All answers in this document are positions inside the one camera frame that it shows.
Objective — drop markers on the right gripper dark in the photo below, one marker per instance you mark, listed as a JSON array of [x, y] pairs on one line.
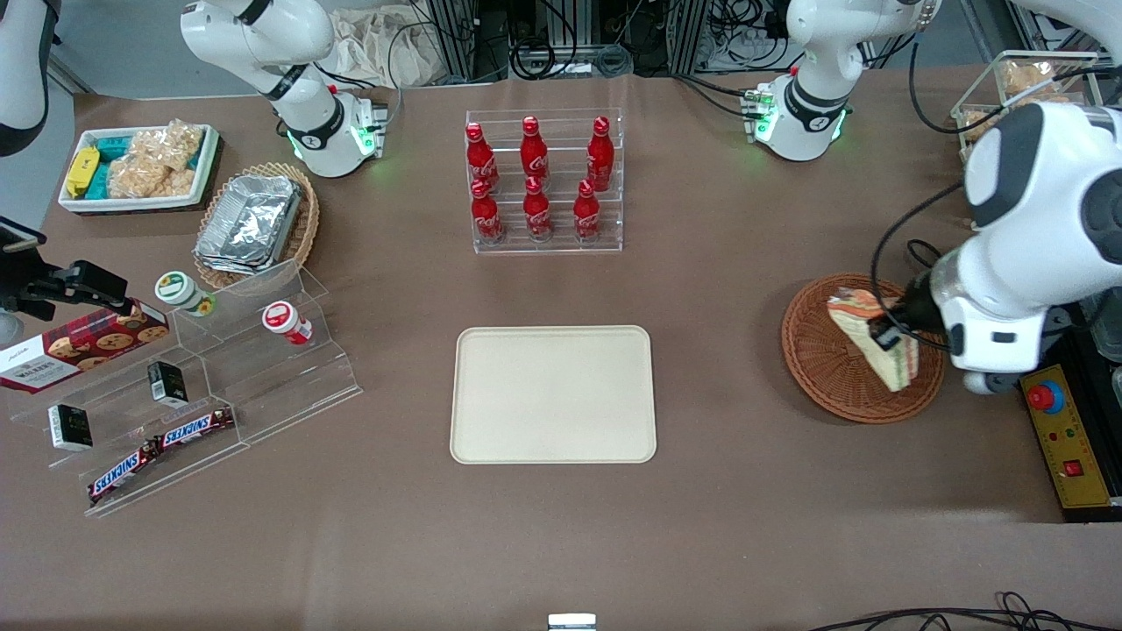
[[24, 279]]

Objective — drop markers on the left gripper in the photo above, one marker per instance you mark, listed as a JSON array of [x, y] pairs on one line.
[[914, 308]]

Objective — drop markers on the triangular sandwich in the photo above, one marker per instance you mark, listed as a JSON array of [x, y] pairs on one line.
[[859, 329]]

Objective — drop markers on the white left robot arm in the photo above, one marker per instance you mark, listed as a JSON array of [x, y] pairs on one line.
[[1043, 202]]

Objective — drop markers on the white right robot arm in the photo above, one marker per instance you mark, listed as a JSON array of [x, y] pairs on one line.
[[308, 112]]

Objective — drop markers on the brown round wicker basket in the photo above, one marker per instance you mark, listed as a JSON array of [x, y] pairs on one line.
[[815, 359]]

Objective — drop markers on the light oval wicker basket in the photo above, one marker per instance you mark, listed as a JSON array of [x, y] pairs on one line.
[[307, 223]]

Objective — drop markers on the beige rectangular tray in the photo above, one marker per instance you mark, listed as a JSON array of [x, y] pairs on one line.
[[552, 394]]

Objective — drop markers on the red tartan cookie box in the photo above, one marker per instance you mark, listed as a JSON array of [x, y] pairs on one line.
[[79, 349]]

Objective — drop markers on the white rectangular snack bin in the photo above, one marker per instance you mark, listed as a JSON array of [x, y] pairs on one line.
[[131, 203]]

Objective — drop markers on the green lid yogurt cup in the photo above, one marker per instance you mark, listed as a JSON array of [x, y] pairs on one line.
[[180, 291]]

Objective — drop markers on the teal snack pack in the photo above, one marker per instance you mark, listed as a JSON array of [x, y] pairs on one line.
[[112, 147], [99, 181]]

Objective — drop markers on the yellow snack pack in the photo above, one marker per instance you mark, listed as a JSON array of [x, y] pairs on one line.
[[82, 171]]

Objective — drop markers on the bagged rice cracker snack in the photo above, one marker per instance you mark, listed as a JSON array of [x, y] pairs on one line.
[[140, 178], [171, 145]]

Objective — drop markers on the small black carton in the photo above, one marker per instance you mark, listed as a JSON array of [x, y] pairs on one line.
[[166, 383], [70, 428]]

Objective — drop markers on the red emergency stop button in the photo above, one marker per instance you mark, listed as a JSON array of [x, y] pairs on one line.
[[1045, 398]]

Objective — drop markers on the brown Snickers bar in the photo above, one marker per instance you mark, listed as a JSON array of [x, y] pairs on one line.
[[123, 473], [197, 427]]

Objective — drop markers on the stacked aluminium foil containers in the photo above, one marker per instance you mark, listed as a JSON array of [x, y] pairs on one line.
[[250, 223]]

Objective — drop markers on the red lid yogurt cup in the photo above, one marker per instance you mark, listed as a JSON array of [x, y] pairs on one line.
[[282, 319]]

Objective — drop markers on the bagged fried snack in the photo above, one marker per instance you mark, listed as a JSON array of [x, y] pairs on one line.
[[1027, 77], [977, 125]]

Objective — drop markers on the clear acrylic stepped stand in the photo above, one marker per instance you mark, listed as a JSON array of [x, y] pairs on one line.
[[263, 386]]

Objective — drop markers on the black control box yellow panel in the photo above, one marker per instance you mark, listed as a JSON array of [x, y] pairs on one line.
[[1074, 473]]

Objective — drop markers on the red cola bottle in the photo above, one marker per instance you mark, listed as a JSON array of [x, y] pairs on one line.
[[534, 153], [486, 215], [480, 162], [585, 213], [600, 158], [537, 213]]

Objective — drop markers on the clear acrylic bottle rack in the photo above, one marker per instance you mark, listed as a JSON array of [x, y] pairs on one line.
[[561, 241]]

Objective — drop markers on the beige crumpled cloth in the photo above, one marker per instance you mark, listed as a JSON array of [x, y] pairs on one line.
[[377, 48]]

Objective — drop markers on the small white device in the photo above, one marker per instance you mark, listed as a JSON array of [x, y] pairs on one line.
[[571, 622]]

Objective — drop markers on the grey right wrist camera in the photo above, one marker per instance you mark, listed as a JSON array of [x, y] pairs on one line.
[[7, 329]]

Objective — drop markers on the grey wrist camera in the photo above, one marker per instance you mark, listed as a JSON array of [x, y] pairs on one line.
[[7, 329], [990, 383]]

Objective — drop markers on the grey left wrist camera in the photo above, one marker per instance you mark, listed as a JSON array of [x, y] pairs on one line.
[[990, 383]]

